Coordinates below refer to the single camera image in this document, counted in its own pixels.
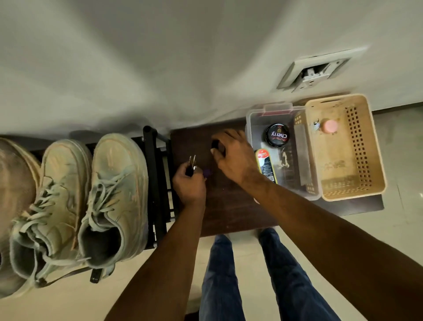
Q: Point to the person's left hand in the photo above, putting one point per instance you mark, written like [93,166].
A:
[190,190]

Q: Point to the dark brown wooden cabinet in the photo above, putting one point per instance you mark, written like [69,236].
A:
[225,206]

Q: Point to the person's leg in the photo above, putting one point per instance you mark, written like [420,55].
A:
[297,284]
[221,284]

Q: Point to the black round polish tin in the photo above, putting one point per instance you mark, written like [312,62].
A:
[278,135]

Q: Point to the pale green lace-up shoe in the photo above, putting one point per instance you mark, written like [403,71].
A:
[119,192]
[56,192]

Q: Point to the black metal shoe rack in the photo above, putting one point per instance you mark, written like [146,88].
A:
[156,185]

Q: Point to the person's right leg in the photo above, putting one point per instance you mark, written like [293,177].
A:
[297,284]

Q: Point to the pink round lid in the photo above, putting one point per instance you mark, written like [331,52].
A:
[330,126]

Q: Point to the black orange shoe brush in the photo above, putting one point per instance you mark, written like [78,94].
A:
[265,164]

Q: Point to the person's right forearm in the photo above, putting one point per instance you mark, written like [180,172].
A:
[330,245]

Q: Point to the person's left leg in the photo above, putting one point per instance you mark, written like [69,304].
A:
[221,284]

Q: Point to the beige plastic basket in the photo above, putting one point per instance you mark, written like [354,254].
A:
[347,159]

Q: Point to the white wall socket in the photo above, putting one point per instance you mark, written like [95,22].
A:
[317,69]

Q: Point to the worn tan slip-on shoe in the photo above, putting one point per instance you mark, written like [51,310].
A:
[14,198]

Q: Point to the person's right hand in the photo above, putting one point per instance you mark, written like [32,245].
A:
[236,159]

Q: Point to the silver key bunch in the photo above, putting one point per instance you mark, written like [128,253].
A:
[316,125]

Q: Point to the small black round cap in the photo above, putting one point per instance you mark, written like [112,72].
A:
[216,147]

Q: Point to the clear plastic storage box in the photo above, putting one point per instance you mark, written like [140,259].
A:
[301,162]

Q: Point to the person's left forearm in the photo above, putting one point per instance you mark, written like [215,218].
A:
[162,264]

